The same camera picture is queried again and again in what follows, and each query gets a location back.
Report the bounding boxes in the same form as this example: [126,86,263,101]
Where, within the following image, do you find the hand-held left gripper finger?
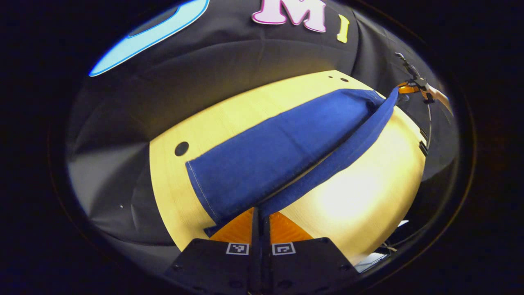
[164,207,261,295]
[261,211,361,295]

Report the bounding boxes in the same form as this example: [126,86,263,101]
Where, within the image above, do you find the blue denim jeans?
[185,87,400,238]

